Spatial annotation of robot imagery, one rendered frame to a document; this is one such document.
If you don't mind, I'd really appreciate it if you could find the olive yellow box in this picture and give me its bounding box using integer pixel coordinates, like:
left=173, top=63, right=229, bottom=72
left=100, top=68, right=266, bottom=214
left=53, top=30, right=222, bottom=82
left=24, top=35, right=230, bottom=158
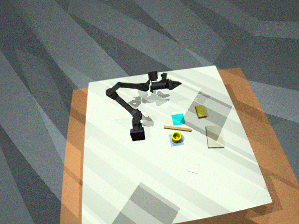
left=195, top=105, right=207, bottom=119

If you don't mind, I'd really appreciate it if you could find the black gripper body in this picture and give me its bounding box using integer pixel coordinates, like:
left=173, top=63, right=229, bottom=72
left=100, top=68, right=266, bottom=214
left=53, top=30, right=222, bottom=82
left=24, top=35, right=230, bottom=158
left=159, top=79, right=173, bottom=90

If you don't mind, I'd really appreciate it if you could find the yellow cup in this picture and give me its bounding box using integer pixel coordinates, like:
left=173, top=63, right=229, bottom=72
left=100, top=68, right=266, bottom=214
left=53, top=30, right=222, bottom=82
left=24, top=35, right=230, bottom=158
left=172, top=132, right=181, bottom=143

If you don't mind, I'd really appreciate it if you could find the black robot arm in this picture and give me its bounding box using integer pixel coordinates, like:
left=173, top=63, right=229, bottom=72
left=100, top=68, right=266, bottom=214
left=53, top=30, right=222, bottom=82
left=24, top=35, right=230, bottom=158
left=106, top=71, right=168, bottom=132

